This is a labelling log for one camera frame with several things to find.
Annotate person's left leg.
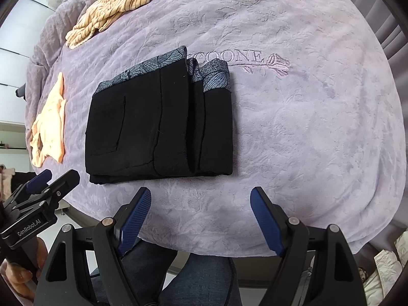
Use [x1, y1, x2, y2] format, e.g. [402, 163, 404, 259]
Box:
[91, 241, 178, 306]

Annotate black pants with patterned waistband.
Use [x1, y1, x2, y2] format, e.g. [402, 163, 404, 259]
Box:
[84, 45, 235, 185]

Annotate pink fluffy garment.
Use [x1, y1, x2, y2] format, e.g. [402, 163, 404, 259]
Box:
[0, 164, 15, 202]

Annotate grey bed frame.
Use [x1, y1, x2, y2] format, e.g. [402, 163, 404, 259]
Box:
[56, 201, 316, 290]

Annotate peach garment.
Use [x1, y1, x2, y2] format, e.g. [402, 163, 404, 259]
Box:
[30, 72, 67, 168]

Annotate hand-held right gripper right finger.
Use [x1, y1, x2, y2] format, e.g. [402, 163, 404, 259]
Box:
[249, 186, 367, 306]

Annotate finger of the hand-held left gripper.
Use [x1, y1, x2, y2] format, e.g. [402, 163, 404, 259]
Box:
[5, 170, 53, 209]
[17, 170, 81, 220]

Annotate person's leg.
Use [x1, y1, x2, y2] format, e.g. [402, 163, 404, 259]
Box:
[158, 253, 243, 306]
[91, 241, 178, 306]

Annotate white crumpled cloth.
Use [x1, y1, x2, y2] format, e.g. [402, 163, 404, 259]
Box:
[363, 228, 408, 303]

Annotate purple embossed blanket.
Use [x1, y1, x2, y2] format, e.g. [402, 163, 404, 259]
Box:
[24, 0, 404, 259]

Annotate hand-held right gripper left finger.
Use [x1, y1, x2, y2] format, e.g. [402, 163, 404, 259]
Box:
[34, 187, 152, 306]

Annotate person's right leg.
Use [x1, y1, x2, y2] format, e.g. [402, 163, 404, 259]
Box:
[158, 253, 243, 306]

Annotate tan striped garment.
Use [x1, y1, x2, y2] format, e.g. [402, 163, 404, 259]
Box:
[65, 0, 192, 50]

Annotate white wardrobe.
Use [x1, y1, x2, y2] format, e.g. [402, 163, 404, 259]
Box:
[0, 25, 45, 125]

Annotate person's left hand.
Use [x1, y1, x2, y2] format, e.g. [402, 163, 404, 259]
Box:
[0, 237, 49, 302]

